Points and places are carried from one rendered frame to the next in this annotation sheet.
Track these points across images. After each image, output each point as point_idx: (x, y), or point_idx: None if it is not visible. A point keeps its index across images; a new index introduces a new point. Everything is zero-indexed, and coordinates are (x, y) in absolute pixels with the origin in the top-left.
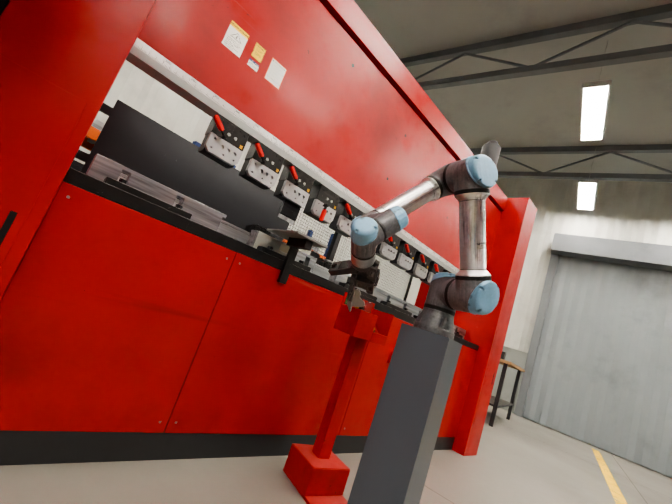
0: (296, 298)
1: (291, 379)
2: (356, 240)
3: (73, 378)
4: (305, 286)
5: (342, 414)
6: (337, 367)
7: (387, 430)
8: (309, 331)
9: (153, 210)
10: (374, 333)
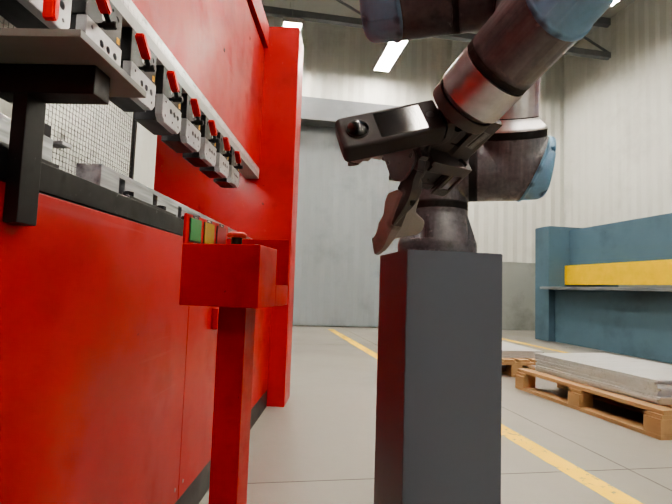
0: (63, 260)
1: (93, 467)
2: (570, 20)
3: None
4: (76, 220)
5: (247, 470)
6: (159, 381)
7: (438, 462)
8: (105, 334)
9: None
10: (277, 287)
